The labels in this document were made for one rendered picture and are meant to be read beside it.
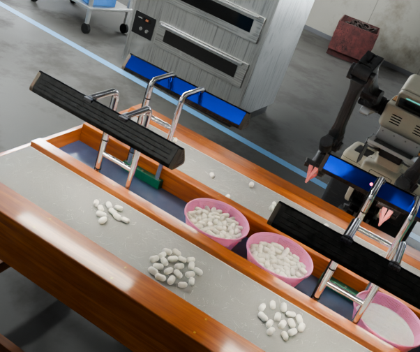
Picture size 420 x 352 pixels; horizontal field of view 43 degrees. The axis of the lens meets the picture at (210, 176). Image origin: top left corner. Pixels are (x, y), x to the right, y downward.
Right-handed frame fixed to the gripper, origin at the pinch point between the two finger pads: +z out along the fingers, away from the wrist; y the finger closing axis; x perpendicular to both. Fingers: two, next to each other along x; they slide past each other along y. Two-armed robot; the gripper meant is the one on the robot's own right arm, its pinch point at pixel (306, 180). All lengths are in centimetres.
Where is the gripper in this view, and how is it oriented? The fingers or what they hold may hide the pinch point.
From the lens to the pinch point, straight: 247.2
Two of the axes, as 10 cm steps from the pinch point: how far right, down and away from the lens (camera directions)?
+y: 8.4, 4.6, -2.7
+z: -5.4, 7.7, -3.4
